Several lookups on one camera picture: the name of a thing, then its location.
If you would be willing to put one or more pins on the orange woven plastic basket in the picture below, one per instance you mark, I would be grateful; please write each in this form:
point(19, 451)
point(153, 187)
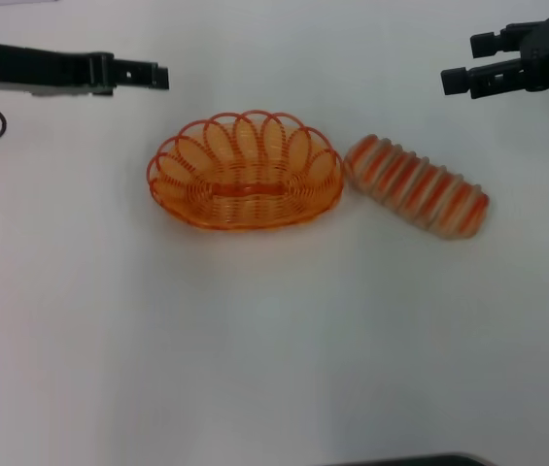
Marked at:
point(245, 194)

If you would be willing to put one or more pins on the dark robot torso edge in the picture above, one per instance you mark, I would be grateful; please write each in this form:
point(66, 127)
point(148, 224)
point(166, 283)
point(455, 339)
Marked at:
point(424, 460)

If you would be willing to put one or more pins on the orange striped bread loaf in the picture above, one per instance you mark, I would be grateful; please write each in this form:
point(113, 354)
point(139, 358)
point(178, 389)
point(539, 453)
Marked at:
point(415, 191)

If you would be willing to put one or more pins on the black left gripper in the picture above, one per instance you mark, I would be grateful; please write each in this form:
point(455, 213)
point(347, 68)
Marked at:
point(45, 68)

